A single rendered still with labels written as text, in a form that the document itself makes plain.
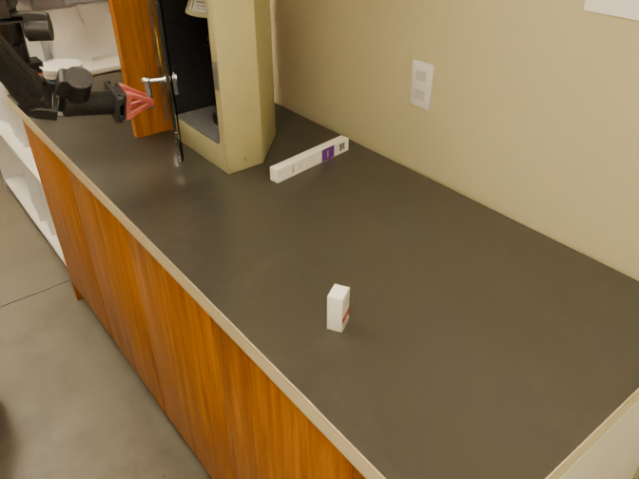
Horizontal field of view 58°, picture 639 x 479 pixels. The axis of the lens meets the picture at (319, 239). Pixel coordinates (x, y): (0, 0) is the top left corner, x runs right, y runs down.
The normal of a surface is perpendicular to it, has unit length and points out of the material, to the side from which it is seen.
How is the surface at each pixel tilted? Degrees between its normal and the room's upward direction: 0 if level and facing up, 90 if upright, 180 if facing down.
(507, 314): 0
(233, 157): 90
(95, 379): 0
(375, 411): 0
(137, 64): 90
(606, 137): 90
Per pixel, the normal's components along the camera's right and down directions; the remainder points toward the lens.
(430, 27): -0.78, 0.35
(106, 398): 0.00, -0.83
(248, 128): 0.62, 0.44
